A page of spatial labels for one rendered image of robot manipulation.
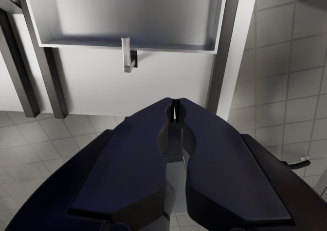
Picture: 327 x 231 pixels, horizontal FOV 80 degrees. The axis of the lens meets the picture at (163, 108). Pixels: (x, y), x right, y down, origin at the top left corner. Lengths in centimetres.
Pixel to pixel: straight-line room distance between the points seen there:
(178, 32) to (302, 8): 111
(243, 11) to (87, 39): 24
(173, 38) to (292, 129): 149
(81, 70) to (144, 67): 11
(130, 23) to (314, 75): 137
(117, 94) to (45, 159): 172
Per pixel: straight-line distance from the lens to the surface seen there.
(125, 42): 29
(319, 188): 144
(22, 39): 41
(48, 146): 193
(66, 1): 36
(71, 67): 38
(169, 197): 65
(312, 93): 162
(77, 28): 36
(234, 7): 31
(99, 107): 40
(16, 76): 42
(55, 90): 39
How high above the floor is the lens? 120
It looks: 59 degrees down
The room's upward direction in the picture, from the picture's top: 175 degrees counter-clockwise
